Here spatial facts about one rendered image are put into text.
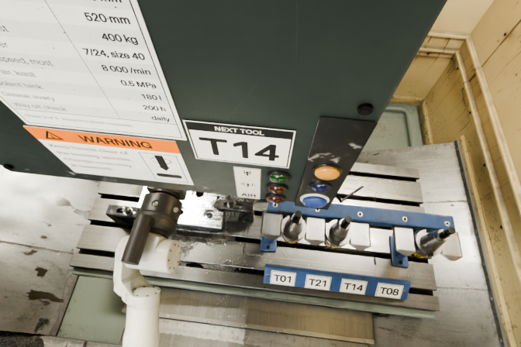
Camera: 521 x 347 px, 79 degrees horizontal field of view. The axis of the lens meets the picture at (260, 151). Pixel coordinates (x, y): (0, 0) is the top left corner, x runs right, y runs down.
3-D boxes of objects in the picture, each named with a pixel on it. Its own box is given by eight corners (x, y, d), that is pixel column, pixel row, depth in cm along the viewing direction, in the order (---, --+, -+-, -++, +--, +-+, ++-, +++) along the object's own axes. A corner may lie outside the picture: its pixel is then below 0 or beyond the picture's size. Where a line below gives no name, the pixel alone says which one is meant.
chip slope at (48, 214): (101, 341, 118) (63, 343, 95) (-70, 319, 121) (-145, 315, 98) (163, 139, 162) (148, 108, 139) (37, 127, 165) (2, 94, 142)
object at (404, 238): (416, 257, 77) (417, 256, 76) (394, 254, 77) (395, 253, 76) (412, 228, 80) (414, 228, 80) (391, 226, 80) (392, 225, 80)
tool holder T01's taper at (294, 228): (301, 218, 80) (305, 208, 74) (303, 235, 77) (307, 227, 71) (284, 218, 79) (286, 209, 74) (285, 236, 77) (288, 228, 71)
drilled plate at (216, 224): (222, 232, 106) (221, 228, 102) (138, 222, 107) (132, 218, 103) (232, 171, 118) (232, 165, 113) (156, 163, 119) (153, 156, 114)
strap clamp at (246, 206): (253, 222, 112) (253, 207, 99) (216, 218, 113) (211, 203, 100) (254, 213, 114) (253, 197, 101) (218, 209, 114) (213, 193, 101)
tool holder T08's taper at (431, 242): (438, 235, 78) (453, 228, 72) (439, 253, 76) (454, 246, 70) (419, 231, 78) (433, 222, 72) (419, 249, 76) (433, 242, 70)
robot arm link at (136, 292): (169, 236, 70) (165, 298, 69) (132, 232, 71) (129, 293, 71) (153, 242, 63) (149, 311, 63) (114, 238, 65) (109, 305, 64)
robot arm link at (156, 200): (194, 163, 72) (181, 213, 66) (201, 182, 81) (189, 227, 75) (141, 156, 73) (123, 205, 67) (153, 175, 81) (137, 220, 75)
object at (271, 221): (281, 242, 78) (281, 240, 78) (259, 238, 78) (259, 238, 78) (282, 214, 82) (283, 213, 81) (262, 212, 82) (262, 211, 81)
